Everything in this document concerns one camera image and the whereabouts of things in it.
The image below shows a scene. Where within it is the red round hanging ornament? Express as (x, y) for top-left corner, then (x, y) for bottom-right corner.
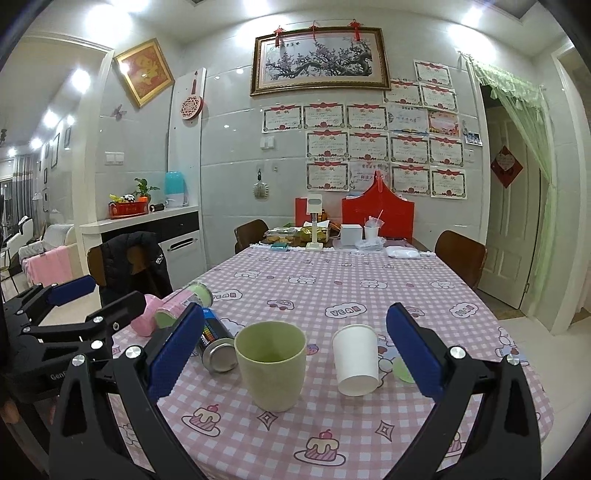
(179, 69), (205, 123)

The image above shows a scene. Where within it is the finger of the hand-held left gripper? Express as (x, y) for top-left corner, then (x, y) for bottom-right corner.
(18, 291), (147, 365)
(2, 274), (98, 326)

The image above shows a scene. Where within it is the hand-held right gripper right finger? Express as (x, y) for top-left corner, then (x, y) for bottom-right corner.
(383, 302), (549, 480)

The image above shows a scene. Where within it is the clear cup with straws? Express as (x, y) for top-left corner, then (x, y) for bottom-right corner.
(364, 210), (385, 241)

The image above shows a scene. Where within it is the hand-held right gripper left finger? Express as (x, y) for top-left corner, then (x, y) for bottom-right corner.
(48, 302), (206, 480)

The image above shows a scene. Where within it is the wall of award certificates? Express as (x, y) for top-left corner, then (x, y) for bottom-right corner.
(262, 59), (468, 200)

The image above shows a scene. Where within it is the white stand device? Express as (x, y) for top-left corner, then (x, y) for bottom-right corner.
(305, 195), (331, 252)

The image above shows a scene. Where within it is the light green plastic cup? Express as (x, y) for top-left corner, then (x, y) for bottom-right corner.
(234, 322), (308, 413)

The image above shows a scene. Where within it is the brown wooden chair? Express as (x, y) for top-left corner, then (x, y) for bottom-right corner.
(435, 230), (488, 290)
(234, 219), (270, 254)
(88, 233), (160, 301)

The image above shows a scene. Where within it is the dark printed metal can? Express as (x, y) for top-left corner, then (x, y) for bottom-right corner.
(196, 307), (239, 374)

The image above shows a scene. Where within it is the white panel door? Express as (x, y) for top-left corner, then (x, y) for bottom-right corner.
(479, 105), (542, 311)

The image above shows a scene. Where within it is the gold framed red picture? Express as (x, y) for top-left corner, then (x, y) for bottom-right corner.
(113, 38), (176, 109)

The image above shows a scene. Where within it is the red diamond door decoration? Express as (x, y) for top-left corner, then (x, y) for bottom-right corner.
(490, 146), (525, 189)

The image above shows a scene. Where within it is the white and black sideboard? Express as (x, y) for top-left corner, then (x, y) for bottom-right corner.
(79, 205), (207, 288)

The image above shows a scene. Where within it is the potted green plant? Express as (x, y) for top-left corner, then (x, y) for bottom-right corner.
(134, 178), (160, 204)

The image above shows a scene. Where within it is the white paper cup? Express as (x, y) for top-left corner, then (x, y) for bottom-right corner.
(331, 324), (380, 397)

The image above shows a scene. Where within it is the red tray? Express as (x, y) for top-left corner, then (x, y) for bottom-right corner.
(109, 194), (150, 220)

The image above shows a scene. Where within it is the framed plum blossom painting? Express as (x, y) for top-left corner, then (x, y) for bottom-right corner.
(250, 27), (392, 97)

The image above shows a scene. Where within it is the pink blanket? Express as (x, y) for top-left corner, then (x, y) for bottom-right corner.
(23, 246), (71, 288)

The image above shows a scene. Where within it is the white sofa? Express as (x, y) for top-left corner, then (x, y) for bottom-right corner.
(17, 224), (78, 278)

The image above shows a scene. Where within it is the blue and white humidifier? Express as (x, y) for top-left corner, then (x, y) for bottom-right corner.
(165, 171), (188, 208)

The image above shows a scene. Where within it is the green lace curtain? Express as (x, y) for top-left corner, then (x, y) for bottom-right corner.
(468, 54), (556, 334)

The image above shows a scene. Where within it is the pale green cup grey rim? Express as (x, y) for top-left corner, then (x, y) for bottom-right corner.
(185, 281), (214, 309)

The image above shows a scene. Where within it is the black jacket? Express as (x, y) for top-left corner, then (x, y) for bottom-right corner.
(100, 232), (174, 301)

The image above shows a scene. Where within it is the plain pink cup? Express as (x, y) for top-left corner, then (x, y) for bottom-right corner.
(130, 294), (162, 337)

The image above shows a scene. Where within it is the light green round lid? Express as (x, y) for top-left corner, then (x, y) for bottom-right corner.
(392, 357), (417, 384)

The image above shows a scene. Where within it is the grey striped curtain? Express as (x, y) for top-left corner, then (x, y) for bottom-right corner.
(11, 154), (45, 222)

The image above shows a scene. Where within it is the red gift bag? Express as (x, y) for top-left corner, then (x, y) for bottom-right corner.
(342, 171), (415, 241)

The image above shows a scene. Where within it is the clear food container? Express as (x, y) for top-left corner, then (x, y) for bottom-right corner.
(264, 226), (306, 246)

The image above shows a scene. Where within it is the pink ribbed cup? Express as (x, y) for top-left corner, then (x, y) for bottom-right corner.
(154, 295), (192, 329)

